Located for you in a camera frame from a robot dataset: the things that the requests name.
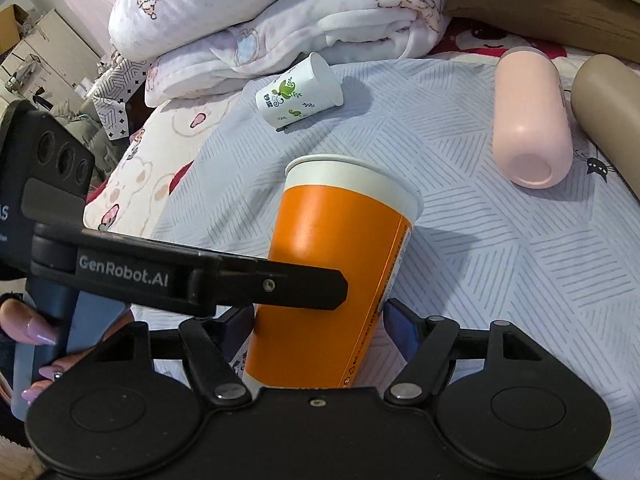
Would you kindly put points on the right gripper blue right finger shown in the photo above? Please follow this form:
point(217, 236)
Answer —
point(404, 327)

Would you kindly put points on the folded pink heart blanket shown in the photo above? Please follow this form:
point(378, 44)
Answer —
point(341, 31)

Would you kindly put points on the hand with lilac nails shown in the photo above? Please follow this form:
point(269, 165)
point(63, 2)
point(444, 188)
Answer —
point(26, 326)

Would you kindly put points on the grey-green jacket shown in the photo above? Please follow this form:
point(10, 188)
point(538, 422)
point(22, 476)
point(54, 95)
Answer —
point(86, 127)

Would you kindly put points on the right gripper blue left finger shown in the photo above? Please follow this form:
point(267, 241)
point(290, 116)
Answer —
point(232, 330)

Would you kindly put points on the pink plastic cup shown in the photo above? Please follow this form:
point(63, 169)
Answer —
point(531, 138)

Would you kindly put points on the brown-grey cup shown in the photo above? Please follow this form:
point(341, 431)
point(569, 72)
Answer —
point(605, 102)

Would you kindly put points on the bear-print bed sheet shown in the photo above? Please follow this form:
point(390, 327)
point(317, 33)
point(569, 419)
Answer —
point(162, 150)

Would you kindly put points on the orange paper cup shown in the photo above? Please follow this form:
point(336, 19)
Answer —
point(341, 230)

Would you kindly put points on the light blue patterned cloth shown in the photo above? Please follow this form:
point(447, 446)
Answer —
point(562, 264)

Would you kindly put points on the white frog-print paper cup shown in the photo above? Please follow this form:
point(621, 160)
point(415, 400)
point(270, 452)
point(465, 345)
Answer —
point(308, 88)

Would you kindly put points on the brown pillow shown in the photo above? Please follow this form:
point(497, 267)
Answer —
point(603, 26)

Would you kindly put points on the bedside table with patterned cover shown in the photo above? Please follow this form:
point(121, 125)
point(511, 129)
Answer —
point(112, 91)

